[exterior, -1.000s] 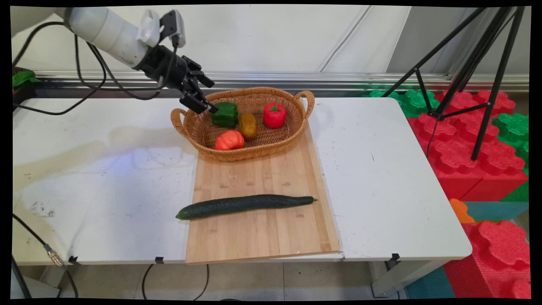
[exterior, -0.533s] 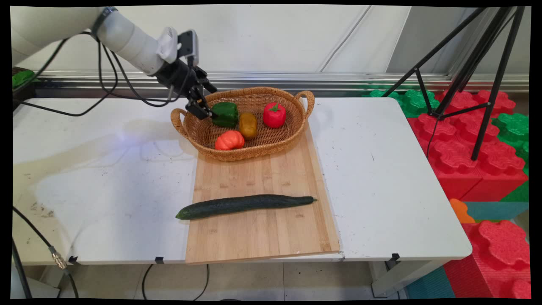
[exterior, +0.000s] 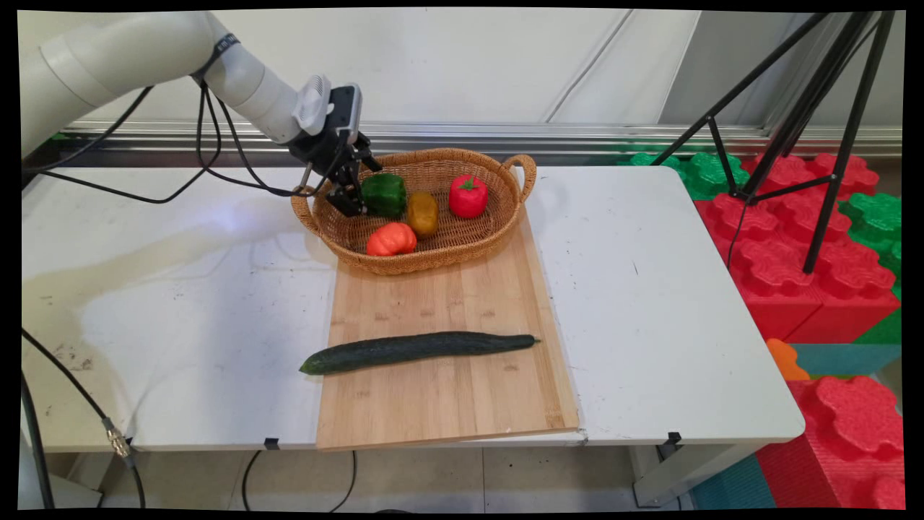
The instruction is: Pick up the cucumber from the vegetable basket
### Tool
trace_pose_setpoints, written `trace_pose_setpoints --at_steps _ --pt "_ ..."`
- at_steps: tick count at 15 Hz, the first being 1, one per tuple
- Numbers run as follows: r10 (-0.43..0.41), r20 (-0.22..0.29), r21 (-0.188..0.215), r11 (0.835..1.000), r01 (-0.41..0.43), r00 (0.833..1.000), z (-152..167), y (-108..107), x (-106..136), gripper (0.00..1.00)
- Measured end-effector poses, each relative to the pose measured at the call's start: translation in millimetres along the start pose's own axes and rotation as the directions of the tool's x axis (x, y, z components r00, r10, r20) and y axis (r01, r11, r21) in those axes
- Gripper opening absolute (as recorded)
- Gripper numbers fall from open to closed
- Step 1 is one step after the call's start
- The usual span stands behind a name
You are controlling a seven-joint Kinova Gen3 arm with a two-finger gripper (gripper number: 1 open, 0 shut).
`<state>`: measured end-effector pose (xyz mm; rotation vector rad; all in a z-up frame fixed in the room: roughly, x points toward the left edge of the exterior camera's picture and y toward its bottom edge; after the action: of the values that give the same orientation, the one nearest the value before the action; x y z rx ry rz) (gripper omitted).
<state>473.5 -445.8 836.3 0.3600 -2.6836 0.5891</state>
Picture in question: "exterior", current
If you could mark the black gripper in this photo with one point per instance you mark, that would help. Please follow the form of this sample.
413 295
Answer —
328 150

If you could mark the yellow-brown toy bell pepper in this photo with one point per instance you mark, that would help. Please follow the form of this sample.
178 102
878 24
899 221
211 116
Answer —
423 214

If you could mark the bamboo cutting board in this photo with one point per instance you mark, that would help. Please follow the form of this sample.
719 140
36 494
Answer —
447 404

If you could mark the dark green cucumber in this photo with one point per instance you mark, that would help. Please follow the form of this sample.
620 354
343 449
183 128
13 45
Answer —
411 350

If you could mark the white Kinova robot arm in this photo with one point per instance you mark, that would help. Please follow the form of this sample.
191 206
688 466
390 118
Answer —
130 58

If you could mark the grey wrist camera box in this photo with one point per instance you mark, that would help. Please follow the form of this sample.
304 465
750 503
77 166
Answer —
345 112

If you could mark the green foam block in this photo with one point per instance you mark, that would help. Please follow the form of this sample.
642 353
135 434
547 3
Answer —
877 217
711 173

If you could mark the red toy bell pepper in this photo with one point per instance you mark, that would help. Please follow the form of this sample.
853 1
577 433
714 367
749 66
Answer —
468 198

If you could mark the white ribbed camera mount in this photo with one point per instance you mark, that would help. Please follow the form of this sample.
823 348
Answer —
312 105

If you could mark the black table clip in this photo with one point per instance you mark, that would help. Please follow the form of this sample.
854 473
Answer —
271 443
673 438

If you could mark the teal foam mat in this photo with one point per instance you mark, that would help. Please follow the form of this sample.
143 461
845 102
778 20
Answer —
733 487

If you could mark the orange foam piece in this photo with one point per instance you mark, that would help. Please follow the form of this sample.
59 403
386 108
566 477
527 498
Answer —
785 360

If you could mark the white table leg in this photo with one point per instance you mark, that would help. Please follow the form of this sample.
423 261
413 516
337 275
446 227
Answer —
678 477

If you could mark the black tripod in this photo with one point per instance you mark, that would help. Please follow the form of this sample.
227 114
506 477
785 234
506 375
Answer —
846 144

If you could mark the green toy bell pepper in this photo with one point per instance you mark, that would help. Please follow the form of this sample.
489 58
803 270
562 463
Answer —
384 195

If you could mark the large red foam block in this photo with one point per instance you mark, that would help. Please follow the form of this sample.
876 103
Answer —
787 245

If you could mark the teal foam block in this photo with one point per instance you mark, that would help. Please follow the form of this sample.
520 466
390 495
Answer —
844 359

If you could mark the aluminium wall rail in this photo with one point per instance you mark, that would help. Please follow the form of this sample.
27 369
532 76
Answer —
577 137

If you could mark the orange tomato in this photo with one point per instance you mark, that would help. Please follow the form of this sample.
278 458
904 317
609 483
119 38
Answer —
390 240

